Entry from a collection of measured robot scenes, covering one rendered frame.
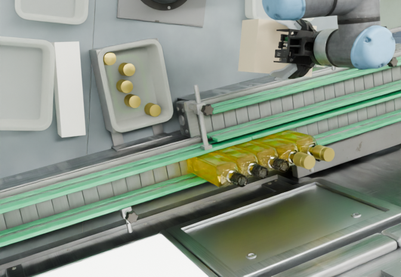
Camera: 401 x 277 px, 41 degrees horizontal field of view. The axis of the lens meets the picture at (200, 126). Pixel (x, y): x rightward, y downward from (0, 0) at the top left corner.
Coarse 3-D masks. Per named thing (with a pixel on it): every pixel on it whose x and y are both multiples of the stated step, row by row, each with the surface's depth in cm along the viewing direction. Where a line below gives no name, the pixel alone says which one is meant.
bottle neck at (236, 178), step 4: (232, 172) 125; (236, 172) 124; (228, 176) 125; (232, 176) 123; (236, 176) 122; (240, 176) 121; (244, 176) 122; (228, 180) 125; (232, 180) 123; (236, 180) 121; (240, 180) 124; (244, 180) 123; (236, 184) 122; (240, 184) 122; (244, 184) 122
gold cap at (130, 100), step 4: (128, 96) 144; (132, 96) 142; (136, 96) 143; (124, 100) 145; (128, 100) 142; (132, 100) 142; (136, 100) 143; (140, 100) 143; (128, 104) 143; (132, 104) 142; (136, 104) 143
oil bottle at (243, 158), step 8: (216, 152) 139; (224, 152) 136; (232, 152) 134; (240, 152) 133; (248, 152) 132; (240, 160) 128; (248, 160) 128; (256, 160) 129; (240, 168) 128; (248, 176) 128
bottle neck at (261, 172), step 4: (252, 164) 127; (256, 164) 126; (248, 168) 127; (252, 168) 125; (256, 168) 124; (260, 168) 123; (264, 168) 124; (248, 172) 127; (252, 172) 125; (256, 172) 124; (260, 172) 127; (264, 172) 125; (268, 172) 124; (256, 176) 125; (260, 176) 123; (264, 176) 124
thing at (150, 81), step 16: (112, 48) 135; (128, 48) 142; (144, 48) 146; (160, 48) 141; (144, 64) 147; (160, 64) 142; (112, 80) 144; (128, 80) 146; (144, 80) 148; (160, 80) 144; (112, 96) 144; (144, 96) 148; (160, 96) 147; (112, 112) 138; (128, 112) 147; (144, 112) 149; (128, 128) 140
